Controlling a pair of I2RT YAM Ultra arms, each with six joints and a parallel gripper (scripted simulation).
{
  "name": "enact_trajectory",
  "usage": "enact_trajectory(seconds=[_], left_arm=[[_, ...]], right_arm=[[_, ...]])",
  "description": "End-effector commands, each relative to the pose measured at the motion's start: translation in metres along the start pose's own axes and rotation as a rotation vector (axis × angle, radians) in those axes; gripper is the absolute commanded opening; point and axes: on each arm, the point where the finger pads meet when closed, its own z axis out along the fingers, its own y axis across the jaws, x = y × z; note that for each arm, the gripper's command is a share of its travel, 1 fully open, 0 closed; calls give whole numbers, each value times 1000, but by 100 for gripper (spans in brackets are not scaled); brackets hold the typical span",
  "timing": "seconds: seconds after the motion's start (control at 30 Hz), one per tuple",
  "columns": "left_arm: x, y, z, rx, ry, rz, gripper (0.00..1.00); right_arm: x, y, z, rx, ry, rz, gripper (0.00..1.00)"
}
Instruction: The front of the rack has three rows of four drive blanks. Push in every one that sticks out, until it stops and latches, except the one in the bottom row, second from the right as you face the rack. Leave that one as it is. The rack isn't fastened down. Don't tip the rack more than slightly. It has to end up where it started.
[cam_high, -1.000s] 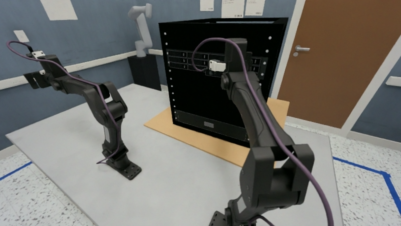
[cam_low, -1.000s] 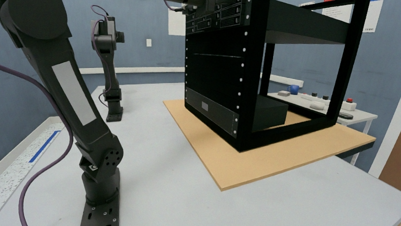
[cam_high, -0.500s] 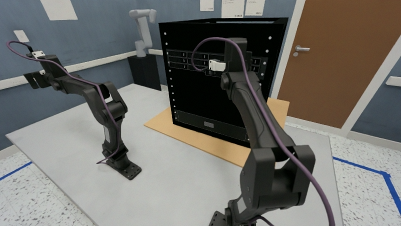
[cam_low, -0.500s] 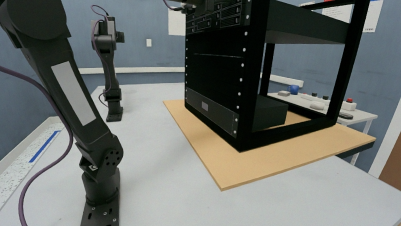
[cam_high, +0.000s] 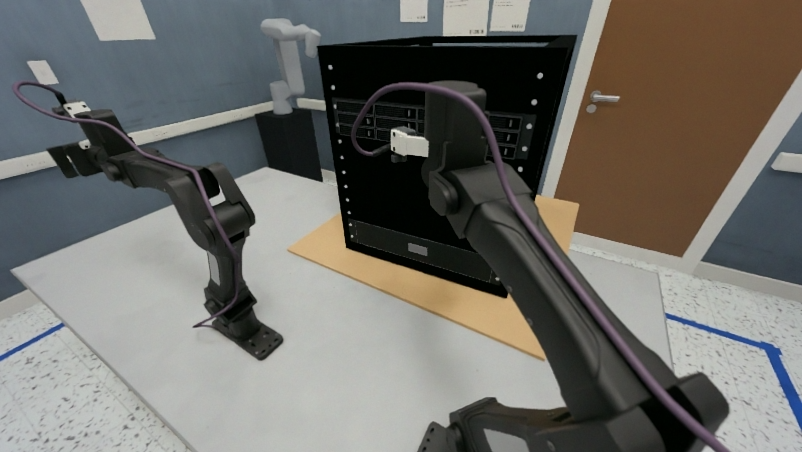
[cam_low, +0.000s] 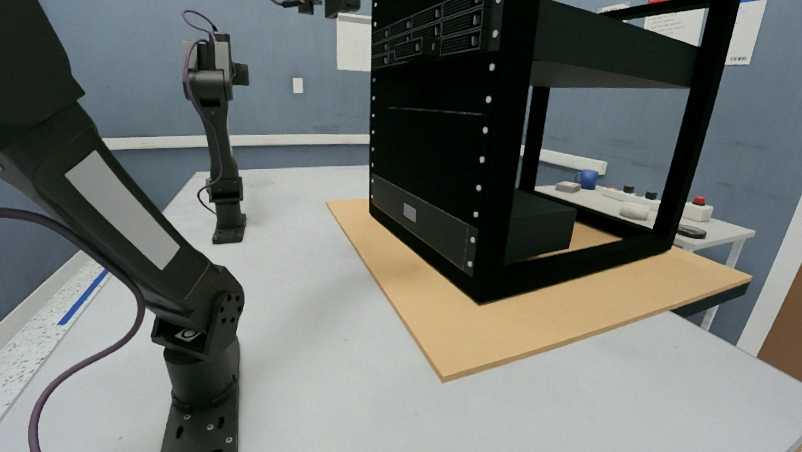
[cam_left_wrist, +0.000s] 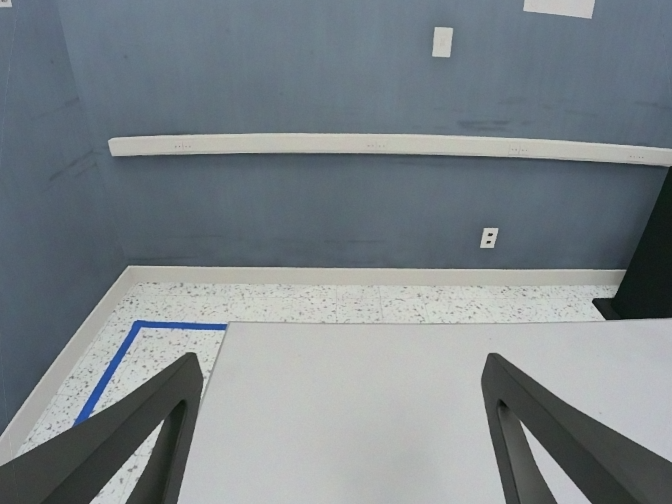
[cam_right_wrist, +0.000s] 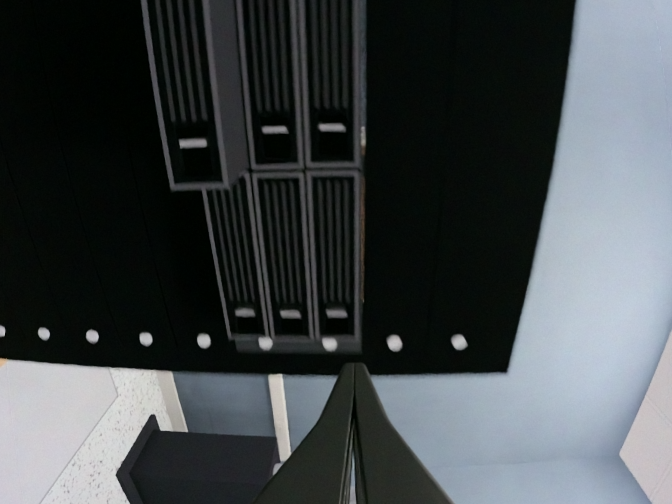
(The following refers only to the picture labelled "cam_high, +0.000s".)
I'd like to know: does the tan flat board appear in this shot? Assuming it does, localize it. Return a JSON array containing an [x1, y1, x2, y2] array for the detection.
[[287, 195, 579, 362]]

